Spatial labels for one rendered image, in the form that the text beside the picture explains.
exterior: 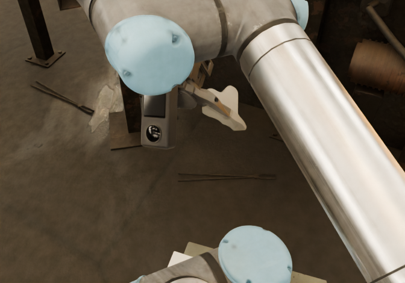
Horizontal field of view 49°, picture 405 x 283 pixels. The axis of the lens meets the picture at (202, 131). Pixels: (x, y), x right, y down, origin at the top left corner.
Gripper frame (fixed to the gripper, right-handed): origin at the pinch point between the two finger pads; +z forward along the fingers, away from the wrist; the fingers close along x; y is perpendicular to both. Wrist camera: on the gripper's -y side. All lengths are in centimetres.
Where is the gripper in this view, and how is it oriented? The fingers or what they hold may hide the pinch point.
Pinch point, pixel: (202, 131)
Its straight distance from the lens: 73.4
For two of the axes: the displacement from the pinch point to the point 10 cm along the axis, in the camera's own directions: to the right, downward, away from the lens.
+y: 2.6, -8.7, 4.1
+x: -8.9, -0.5, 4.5
